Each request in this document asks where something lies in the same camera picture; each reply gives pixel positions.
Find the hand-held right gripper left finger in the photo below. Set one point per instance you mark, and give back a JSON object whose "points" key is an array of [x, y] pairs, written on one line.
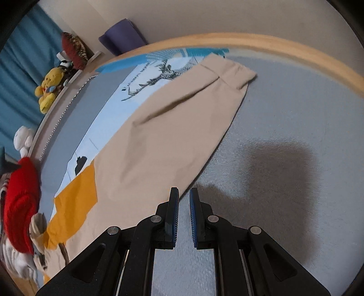
{"points": [[172, 217]]}

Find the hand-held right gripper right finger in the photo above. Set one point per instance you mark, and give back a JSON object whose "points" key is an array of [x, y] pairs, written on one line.
{"points": [[194, 217]]}

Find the beige and yellow sweatshirt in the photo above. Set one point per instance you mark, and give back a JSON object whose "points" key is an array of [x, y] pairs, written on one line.
{"points": [[159, 142]]}

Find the light blue printed sheet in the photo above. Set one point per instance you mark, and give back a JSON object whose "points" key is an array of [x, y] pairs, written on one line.
{"points": [[119, 94]]}

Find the grey bed mattress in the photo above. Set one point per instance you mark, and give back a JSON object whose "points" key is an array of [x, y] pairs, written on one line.
{"points": [[284, 113]]}

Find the red knitted blanket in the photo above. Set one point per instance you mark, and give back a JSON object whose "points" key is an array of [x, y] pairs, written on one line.
{"points": [[21, 199]]}

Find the white folded blanket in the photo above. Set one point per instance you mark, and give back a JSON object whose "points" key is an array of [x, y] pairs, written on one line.
{"points": [[17, 261]]}

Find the white plush toy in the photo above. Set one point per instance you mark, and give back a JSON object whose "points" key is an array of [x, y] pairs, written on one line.
{"points": [[23, 139]]}

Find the yellow plush toy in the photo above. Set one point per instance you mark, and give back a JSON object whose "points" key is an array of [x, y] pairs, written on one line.
{"points": [[49, 85]]}

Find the purple rolled yoga mat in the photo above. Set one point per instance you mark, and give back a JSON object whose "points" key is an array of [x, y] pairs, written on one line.
{"points": [[123, 37]]}

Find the dark red patterned cushion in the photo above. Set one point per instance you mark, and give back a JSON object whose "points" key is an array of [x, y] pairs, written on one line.
{"points": [[74, 49]]}

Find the blue curtain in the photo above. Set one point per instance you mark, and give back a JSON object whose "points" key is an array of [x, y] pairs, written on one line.
{"points": [[25, 57]]}

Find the wooden bed frame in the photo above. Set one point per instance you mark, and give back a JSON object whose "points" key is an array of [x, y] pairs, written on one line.
{"points": [[284, 42]]}

